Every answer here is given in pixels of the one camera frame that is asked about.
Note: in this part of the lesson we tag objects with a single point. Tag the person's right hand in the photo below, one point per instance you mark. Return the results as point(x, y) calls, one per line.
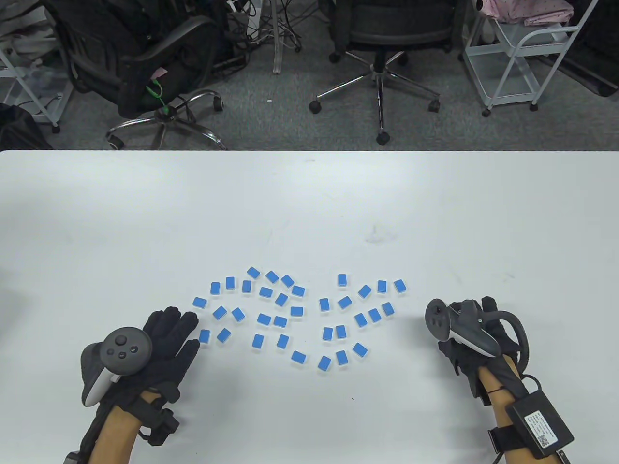
point(464, 357)

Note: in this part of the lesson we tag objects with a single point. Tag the person's left hand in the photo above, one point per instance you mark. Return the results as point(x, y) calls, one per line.
point(169, 333)

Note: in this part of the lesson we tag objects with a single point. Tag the blue mahjong tiles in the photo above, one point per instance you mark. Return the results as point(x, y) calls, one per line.
point(265, 319)

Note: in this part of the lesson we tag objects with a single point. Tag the single blue mahjong tile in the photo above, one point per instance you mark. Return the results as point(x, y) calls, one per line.
point(381, 286)

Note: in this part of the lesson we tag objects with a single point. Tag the dark left forearm box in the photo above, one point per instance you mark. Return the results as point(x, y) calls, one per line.
point(72, 458)

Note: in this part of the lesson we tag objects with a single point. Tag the person's right forearm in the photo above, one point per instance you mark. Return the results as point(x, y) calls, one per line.
point(498, 401)

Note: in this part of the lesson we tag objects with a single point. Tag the person's left forearm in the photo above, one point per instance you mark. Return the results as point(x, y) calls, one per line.
point(116, 437)

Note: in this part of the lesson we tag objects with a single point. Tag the black right wrist module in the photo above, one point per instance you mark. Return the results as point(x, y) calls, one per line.
point(485, 396)

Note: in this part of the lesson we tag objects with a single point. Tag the black wrist module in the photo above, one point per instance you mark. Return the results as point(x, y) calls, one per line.
point(485, 396)
point(163, 427)

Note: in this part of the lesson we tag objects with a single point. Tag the grey left hand controller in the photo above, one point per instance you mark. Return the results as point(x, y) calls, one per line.
point(126, 350)

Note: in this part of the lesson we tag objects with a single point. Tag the grey hand controller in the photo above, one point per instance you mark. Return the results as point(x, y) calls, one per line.
point(126, 350)
point(437, 319)

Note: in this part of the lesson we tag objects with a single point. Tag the grey right hand controller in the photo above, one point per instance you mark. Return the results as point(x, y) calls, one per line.
point(437, 319)

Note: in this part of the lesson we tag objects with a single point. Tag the black left wrist module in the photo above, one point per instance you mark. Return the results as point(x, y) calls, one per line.
point(163, 427)

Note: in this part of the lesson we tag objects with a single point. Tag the black labelled sensor box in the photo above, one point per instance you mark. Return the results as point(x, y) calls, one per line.
point(539, 425)

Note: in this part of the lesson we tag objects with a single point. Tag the black backpack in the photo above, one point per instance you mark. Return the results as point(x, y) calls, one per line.
point(19, 130)

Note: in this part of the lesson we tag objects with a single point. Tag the black office chair with armrests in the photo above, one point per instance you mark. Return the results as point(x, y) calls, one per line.
point(140, 82)

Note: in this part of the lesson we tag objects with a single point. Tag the pink tag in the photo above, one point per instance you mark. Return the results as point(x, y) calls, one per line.
point(159, 73)

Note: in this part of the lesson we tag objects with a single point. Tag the white metal rack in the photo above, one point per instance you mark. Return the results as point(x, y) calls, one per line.
point(29, 91)

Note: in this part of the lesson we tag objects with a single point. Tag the white metal cart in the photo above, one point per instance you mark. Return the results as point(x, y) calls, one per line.
point(505, 77)

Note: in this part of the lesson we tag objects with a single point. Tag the white power strip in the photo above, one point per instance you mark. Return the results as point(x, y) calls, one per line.
point(251, 19)

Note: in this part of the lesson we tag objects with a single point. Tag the pile of white cloth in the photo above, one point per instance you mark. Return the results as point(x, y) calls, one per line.
point(24, 41)

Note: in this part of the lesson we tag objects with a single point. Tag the black office chair chrome base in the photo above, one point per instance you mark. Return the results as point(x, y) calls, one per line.
point(396, 36)

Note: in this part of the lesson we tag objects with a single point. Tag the pink cloth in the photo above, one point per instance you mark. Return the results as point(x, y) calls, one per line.
point(532, 9)

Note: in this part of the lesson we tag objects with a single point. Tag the clear white post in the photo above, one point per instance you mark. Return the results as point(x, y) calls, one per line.
point(277, 48)

